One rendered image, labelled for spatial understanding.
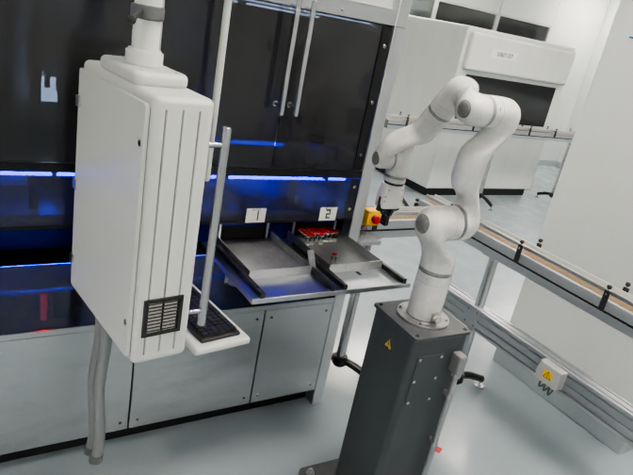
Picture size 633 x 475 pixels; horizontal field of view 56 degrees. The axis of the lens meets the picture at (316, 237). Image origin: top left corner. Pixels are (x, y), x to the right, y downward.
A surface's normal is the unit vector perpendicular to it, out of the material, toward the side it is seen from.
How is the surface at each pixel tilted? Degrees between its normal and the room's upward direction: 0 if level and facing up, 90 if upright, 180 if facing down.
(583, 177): 90
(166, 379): 90
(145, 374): 90
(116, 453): 0
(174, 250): 90
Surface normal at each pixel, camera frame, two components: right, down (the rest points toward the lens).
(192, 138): 0.62, 0.39
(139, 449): 0.18, -0.92
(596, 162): -0.84, 0.04
